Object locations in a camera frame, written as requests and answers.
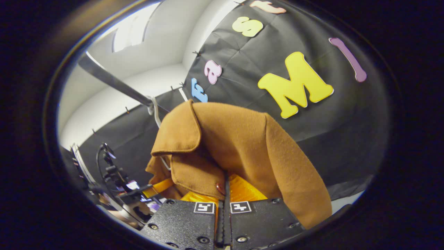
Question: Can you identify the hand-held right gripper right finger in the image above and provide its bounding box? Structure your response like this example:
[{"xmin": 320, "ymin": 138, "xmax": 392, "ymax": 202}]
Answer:
[{"xmin": 225, "ymin": 172, "xmax": 306, "ymax": 250}]

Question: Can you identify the white clothes hanger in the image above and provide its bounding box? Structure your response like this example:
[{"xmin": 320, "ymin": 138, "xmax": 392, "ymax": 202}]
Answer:
[{"xmin": 147, "ymin": 95, "xmax": 172, "ymax": 171}]

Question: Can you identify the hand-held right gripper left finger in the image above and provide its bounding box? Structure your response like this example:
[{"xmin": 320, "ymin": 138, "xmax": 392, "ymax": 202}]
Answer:
[{"xmin": 140, "ymin": 191, "xmax": 227, "ymax": 250}]

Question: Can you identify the brown jacket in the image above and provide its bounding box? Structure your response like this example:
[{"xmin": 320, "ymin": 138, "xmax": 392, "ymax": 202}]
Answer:
[{"xmin": 146, "ymin": 100, "xmax": 333, "ymax": 230}]

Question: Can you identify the black backdrop cloth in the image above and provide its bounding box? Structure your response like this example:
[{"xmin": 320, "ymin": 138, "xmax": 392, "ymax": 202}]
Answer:
[{"xmin": 78, "ymin": 0, "xmax": 386, "ymax": 202}]

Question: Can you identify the black clothes rack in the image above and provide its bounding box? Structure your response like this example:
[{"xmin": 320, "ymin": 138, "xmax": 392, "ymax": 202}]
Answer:
[{"xmin": 78, "ymin": 52, "xmax": 155, "ymax": 107}]

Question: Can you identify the long ceiling light panel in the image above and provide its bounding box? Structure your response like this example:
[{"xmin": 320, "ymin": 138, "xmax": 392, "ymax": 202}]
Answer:
[{"xmin": 113, "ymin": 3, "xmax": 161, "ymax": 52}]

